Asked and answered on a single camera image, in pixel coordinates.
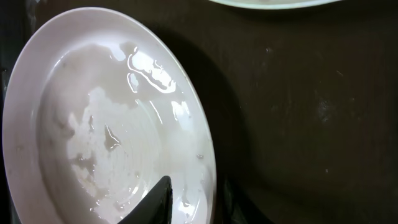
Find grey serving tray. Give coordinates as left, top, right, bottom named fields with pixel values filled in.
left=1, top=0, right=397, bottom=223

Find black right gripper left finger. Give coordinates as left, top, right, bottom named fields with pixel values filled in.
left=118, top=175, right=173, bottom=224

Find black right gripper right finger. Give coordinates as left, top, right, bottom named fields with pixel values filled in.
left=220, top=179, right=274, bottom=224

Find pink white plate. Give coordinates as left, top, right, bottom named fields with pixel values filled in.
left=2, top=7, right=216, bottom=223

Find cream white plate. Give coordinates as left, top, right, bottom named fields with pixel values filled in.
left=210, top=0, right=341, bottom=10

